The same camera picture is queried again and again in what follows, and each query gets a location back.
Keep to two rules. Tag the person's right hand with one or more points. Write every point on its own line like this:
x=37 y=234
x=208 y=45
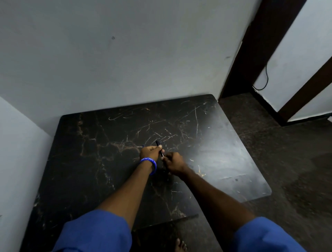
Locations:
x=173 y=163

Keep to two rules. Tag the person's left hand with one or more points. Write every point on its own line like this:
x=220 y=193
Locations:
x=148 y=153

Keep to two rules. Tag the person's left fingers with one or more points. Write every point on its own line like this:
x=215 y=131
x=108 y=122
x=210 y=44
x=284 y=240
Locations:
x=158 y=149

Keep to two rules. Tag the person's right fingers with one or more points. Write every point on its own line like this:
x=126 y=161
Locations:
x=166 y=159

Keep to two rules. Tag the black pen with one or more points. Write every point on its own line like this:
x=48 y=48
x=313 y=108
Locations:
x=159 y=148

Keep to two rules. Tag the person's left forearm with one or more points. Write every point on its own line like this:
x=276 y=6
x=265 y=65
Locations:
x=129 y=190

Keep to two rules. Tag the person's right forearm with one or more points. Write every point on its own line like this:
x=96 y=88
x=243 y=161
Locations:
x=212 y=197

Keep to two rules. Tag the blue wristband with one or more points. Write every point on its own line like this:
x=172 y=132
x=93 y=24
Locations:
x=150 y=164

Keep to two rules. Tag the person's foot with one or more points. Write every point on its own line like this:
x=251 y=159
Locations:
x=180 y=245

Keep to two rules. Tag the blue shirt sleeve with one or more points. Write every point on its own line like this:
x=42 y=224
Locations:
x=94 y=232
x=267 y=236

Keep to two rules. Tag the dark wooden door frame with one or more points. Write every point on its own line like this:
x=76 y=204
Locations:
x=272 y=59

